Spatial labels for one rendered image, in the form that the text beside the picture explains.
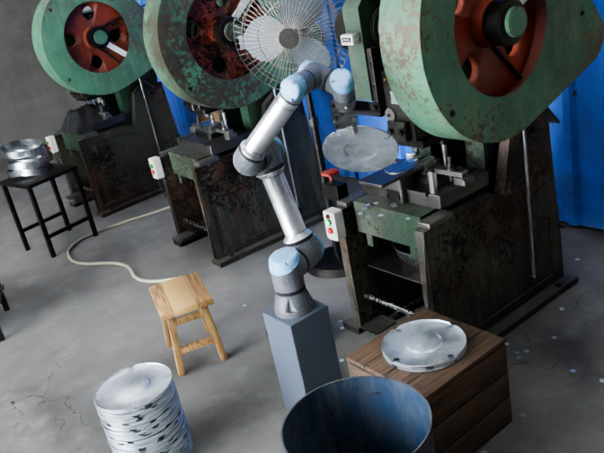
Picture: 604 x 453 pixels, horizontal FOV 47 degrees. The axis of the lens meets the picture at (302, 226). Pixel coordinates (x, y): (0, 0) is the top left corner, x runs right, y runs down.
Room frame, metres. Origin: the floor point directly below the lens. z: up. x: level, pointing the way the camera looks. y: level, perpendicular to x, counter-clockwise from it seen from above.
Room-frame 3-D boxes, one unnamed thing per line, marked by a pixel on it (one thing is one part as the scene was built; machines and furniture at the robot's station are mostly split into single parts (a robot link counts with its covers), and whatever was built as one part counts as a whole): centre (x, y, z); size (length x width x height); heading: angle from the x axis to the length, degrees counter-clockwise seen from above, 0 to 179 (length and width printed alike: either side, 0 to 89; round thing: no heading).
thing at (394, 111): (2.76, -0.51, 1.04); 0.17 x 0.15 x 0.30; 124
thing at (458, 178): (2.65, -0.64, 0.76); 0.17 x 0.06 x 0.10; 34
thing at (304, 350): (2.33, 0.09, 0.23); 0.18 x 0.18 x 0.45; 34
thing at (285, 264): (2.34, 0.09, 0.62); 0.13 x 0.12 x 0.14; 145
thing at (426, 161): (2.78, -0.54, 0.76); 0.15 x 0.09 x 0.05; 34
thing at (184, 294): (2.93, 0.62, 0.16); 0.34 x 0.24 x 0.34; 16
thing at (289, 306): (2.33, 0.09, 0.50); 0.15 x 0.15 x 0.10
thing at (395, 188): (2.69, -0.40, 0.72); 0.25 x 0.14 x 0.14; 124
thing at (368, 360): (2.05, -0.33, 0.18); 0.40 x 0.38 x 0.35; 124
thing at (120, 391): (2.21, 0.73, 0.33); 0.29 x 0.29 x 0.01
